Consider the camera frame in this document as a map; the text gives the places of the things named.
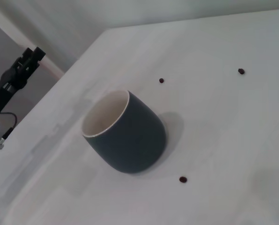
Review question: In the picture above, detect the dark teal ceramic mug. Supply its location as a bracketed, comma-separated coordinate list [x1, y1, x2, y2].
[81, 90, 167, 175]

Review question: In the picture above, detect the black cable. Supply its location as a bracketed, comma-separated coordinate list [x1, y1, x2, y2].
[0, 112, 18, 141]

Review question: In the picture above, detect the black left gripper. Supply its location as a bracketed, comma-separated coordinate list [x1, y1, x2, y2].
[0, 46, 47, 118]

